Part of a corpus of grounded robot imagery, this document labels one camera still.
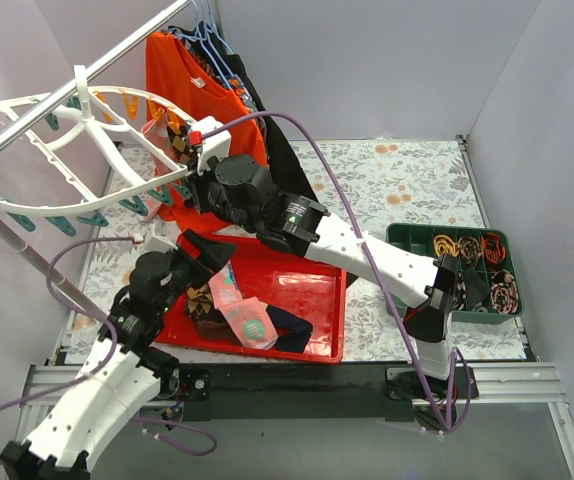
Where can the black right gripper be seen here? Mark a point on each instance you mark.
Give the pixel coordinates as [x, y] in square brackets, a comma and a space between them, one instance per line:
[195, 185]

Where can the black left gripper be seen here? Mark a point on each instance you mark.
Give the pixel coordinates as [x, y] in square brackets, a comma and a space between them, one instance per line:
[193, 257]

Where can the brown argyle sock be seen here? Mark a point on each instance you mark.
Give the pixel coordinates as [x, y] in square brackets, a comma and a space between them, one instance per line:
[177, 146]
[199, 303]

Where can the brown ribbed sock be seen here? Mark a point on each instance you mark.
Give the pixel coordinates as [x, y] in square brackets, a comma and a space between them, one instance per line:
[215, 331]

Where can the navy beige red sock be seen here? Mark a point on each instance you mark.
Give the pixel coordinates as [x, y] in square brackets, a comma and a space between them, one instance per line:
[294, 332]

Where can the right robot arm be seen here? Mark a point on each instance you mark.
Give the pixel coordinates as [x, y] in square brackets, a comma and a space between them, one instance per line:
[240, 191]

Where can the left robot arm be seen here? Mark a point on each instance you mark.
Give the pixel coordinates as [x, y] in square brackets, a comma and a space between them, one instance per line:
[123, 370]

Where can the white round sock hanger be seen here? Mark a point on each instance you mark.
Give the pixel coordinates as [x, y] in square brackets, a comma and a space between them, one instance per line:
[93, 122]

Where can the red plastic tray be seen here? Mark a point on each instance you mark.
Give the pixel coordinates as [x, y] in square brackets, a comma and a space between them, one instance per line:
[312, 291]

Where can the black hanging garment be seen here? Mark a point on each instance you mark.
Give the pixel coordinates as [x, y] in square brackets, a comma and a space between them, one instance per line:
[284, 165]

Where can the orange t-shirt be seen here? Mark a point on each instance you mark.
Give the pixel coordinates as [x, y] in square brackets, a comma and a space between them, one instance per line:
[170, 71]

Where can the floral table mat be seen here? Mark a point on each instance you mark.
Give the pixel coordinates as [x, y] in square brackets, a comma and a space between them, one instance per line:
[386, 181]

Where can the green compartment box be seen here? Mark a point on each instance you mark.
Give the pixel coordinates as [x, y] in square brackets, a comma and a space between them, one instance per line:
[487, 290]

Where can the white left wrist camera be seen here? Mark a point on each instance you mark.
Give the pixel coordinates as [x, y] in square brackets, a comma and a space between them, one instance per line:
[150, 242]

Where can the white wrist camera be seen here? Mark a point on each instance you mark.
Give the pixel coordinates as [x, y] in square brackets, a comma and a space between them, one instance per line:
[211, 139]
[150, 242]

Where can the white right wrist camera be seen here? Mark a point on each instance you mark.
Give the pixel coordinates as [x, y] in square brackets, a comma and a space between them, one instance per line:
[211, 139]

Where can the silver clothes rail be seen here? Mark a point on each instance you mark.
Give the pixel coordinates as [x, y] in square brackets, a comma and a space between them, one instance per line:
[25, 112]

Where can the aluminium frame rail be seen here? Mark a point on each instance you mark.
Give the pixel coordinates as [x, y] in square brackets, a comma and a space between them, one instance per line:
[355, 421]

